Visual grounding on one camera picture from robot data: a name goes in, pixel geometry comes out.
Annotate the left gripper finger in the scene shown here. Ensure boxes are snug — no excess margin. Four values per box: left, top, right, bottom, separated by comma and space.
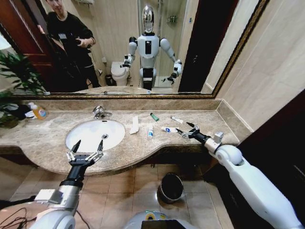
87, 139, 105, 163
66, 139, 82, 163

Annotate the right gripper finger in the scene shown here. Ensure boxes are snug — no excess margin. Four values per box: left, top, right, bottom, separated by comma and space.
185, 122, 201, 132
175, 128, 193, 139

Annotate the white oval sink basin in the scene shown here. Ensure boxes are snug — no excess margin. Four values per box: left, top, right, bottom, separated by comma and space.
65, 119, 126, 153

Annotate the chrome sink faucet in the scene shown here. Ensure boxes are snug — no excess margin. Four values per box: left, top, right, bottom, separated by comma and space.
92, 105, 113, 119

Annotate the black round trash bin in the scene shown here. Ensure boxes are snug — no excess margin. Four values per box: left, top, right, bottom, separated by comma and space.
158, 173, 184, 204

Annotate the white folded paper packet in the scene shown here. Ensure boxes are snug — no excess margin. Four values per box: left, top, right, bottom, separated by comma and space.
129, 115, 141, 135

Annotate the orange soap bottle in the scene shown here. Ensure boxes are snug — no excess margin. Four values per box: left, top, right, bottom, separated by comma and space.
28, 102, 47, 120

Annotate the black pouch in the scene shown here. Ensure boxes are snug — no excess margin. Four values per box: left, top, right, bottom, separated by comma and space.
4, 104, 31, 121

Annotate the green leafy plant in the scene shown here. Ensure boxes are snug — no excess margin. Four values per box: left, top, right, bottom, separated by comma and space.
0, 92, 27, 129

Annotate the dark wooden door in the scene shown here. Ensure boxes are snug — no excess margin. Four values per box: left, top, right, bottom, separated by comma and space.
204, 90, 305, 229

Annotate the white robot front shell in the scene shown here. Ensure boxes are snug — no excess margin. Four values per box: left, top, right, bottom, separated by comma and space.
123, 209, 200, 229

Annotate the thin black cable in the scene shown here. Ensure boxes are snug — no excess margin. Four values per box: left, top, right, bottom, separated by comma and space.
0, 207, 37, 229

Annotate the gold framed wall mirror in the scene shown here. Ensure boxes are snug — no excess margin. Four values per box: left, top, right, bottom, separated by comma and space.
0, 0, 271, 100

